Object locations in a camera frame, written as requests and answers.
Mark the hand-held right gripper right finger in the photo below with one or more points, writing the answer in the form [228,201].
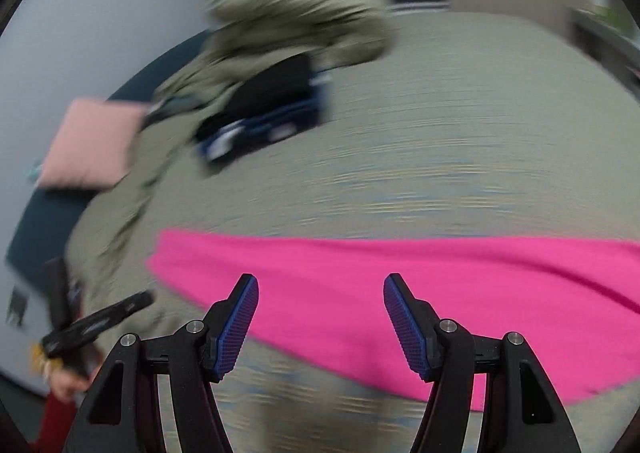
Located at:
[405,328]

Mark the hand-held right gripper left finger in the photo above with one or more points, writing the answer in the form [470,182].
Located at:
[237,328]

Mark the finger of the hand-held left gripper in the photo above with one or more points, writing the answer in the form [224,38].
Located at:
[100,319]

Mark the pink pants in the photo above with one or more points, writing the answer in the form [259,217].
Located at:
[350,273]

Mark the person's left forearm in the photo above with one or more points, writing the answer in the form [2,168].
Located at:
[55,423]

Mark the blue padded headboard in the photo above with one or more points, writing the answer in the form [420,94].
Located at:
[40,228]

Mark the pink pillow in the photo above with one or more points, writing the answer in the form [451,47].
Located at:
[90,148]

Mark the patterned green bed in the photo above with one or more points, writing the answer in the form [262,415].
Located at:
[450,133]

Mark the navy dotted garment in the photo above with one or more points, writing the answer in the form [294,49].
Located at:
[280,127]

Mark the black garment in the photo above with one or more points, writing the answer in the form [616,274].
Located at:
[270,88]

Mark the folded green patterned duvet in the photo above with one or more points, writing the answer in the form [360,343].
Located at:
[300,18]

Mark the grey dressing table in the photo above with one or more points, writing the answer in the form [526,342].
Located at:
[610,58]

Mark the dark wall decal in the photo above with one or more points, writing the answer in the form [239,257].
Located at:
[17,307]

